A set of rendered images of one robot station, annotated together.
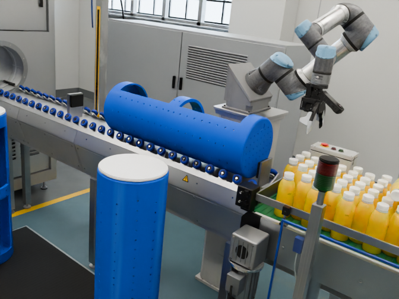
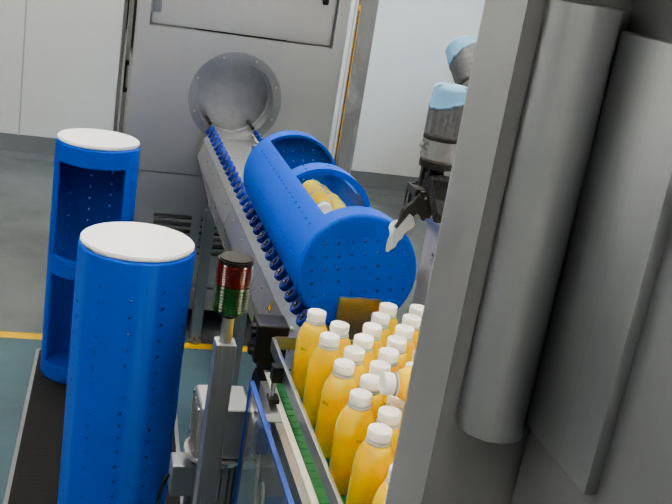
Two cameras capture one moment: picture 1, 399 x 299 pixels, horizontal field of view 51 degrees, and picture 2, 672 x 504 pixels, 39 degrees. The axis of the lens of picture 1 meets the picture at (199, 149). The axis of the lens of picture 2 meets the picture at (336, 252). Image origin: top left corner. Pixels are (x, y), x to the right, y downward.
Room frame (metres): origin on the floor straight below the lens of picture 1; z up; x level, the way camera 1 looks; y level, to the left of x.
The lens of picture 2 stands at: (0.11, -1.52, 1.80)
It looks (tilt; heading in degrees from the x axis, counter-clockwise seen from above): 18 degrees down; 39
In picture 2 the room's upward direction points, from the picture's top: 9 degrees clockwise
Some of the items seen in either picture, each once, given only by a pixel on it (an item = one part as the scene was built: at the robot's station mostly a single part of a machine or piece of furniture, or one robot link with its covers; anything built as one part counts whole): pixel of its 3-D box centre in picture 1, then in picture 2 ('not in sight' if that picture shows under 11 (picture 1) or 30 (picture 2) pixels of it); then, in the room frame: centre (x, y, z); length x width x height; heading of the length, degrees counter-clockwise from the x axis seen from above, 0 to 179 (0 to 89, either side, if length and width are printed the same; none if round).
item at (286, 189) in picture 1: (285, 196); (310, 355); (1.52, -0.36, 0.98); 0.07 x 0.07 x 0.17
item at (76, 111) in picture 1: (75, 105); not in sight; (2.50, 0.80, 1.00); 0.10 x 0.04 x 0.15; 145
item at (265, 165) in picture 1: (263, 172); (355, 322); (1.74, -0.30, 0.99); 0.10 x 0.02 x 0.12; 145
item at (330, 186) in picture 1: (324, 180); (231, 296); (1.23, -0.41, 1.18); 0.06 x 0.06 x 0.05
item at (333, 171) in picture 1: (327, 167); (234, 272); (1.23, -0.41, 1.23); 0.06 x 0.06 x 0.04
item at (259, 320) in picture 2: (247, 196); (270, 341); (1.55, -0.22, 0.95); 0.10 x 0.07 x 0.10; 145
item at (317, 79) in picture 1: (320, 79); (437, 150); (1.70, -0.46, 1.44); 0.08 x 0.08 x 0.05
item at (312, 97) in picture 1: (314, 98); (430, 188); (1.71, -0.45, 1.36); 0.09 x 0.08 x 0.12; 55
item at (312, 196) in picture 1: (313, 206); (322, 381); (1.45, -0.46, 0.98); 0.07 x 0.07 x 0.17
